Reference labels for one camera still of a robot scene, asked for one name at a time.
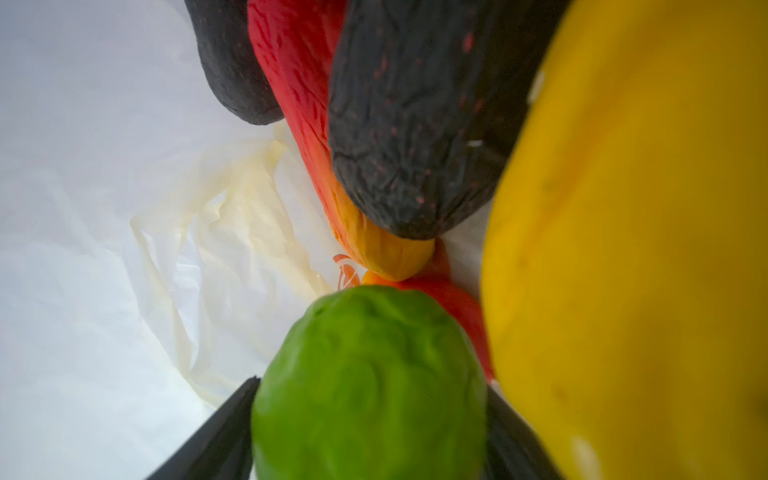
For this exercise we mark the red yellow mango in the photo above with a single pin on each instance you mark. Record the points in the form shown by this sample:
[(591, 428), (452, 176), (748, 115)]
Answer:
[(294, 43)]

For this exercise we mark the red apple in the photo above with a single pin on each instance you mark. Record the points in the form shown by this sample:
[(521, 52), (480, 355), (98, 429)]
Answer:
[(435, 280)]

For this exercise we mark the dark avocado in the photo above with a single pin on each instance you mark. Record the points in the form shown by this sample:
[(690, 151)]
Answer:
[(426, 98)]

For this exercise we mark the yellow plastic bag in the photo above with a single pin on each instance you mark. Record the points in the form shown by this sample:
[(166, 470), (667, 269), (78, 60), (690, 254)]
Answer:
[(155, 249)]

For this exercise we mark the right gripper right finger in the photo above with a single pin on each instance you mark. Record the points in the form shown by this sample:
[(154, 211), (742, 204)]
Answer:
[(513, 450)]

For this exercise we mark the yellow lemon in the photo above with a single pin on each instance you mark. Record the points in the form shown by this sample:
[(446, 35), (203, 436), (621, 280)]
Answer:
[(624, 276)]

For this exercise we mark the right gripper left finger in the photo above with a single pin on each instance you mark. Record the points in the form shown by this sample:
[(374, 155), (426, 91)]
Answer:
[(222, 447)]

